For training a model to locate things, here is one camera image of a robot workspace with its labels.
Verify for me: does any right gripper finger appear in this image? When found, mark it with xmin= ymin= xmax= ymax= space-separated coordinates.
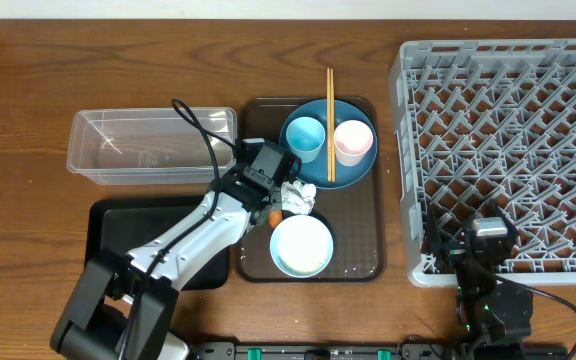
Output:
xmin=425 ymin=206 xmax=442 ymax=250
xmin=488 ymin=200 xmax=516 ymax=233

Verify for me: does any orange carrot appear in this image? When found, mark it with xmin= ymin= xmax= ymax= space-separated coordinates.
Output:
xmin=267 ymin=210 xmax=283 ymax=229

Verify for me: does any white tissue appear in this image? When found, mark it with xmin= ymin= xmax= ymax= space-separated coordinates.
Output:
xmin=281 ymin=180 xmax=317 ymax=215

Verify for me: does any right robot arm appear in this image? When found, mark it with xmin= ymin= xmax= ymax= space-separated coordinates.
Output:
xmin=425 ymin=202 xmax=533 ymax=360

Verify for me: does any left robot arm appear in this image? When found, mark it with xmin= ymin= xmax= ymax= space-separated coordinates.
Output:
xmin=50 ymin=161 xmax=296 ymax=359

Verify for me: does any grey dishwasher rack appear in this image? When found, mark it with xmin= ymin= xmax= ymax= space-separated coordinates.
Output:
xmin=389 ymin=39 xmax=576 ymax=287

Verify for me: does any dark blue plate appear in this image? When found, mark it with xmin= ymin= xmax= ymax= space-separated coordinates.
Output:
xmin=279 ymin=99 xmax=378 ymax=190

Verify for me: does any light blue white bowl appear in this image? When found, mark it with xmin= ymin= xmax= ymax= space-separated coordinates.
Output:
xmin=269 ymin=215 xmax=334 ymax=278

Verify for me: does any light blue cup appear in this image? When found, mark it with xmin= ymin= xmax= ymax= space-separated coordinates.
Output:
xmin=285 ymin=116 xmax=326 ymax=163

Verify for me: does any brown serving tray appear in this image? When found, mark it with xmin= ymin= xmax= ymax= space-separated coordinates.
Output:
xmin=232 ymin=97 xmax=385 ymax=283

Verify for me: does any pink white cup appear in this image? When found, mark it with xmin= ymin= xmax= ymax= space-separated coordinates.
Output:
xmin=334 ymin=120 xmax=374 ymax=167

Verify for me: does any clear plastic bin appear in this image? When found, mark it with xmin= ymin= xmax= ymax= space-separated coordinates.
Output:
xmin=67 ymin=107 xmax=237 ymax=185

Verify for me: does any black tray bin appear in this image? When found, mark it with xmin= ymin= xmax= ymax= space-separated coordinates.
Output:
xmin=73 ymin=195 xmax=203 ymax=302

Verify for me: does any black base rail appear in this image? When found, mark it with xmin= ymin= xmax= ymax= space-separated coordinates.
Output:
xmin=187 ymin=341 xmax=568 ymax=360

